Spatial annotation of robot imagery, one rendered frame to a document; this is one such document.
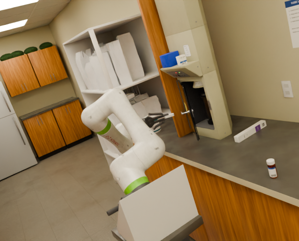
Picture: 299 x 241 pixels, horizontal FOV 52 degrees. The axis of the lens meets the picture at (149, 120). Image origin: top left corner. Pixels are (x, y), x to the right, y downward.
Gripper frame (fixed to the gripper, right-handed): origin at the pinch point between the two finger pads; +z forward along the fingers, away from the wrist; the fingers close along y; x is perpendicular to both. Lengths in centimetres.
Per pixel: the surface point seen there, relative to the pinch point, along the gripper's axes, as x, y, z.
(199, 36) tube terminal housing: -5, 45, 33
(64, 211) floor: 147, -119, -160
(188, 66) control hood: -11.3, 30.0, 20.4
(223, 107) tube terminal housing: -2.8, -5.3, 37.3
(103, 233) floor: 74, -120, -100
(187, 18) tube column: -7, 58, 29
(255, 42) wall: 5, 29, 71
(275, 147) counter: -43, -26, 52
